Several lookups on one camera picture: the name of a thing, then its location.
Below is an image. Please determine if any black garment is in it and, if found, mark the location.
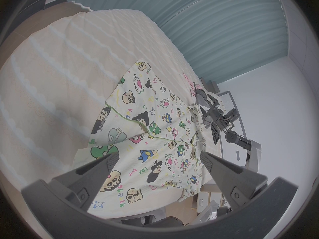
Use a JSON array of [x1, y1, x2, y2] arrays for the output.
[[210, 122, 222, 146]]

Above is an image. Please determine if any grey bedside table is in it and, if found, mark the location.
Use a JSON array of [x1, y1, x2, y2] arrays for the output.
[[199, 77, 220, 91]]

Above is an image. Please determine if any pink garment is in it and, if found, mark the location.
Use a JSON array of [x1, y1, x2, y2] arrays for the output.
[[183, 71, 202, 96]]

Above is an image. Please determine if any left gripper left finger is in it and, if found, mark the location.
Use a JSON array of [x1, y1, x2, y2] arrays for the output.
[[51, 151, 119, 212]]

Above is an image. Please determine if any white printed pyjama top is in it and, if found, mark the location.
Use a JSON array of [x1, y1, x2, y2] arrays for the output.
[[72, 61, 207, 215]]

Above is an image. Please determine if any pile of clothes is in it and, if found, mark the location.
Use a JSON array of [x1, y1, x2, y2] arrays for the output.
[[195, 87, 216, 130]]

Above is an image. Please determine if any white printed pillow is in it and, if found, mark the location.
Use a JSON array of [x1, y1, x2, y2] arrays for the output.
[[212, 93, 227, 114]]

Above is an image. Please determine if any bed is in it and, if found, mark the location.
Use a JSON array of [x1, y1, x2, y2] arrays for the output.
[[0, 9, 248, 220]]

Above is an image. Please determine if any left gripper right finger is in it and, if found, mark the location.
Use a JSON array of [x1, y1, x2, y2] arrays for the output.
[[200, 151, 268, 208]]

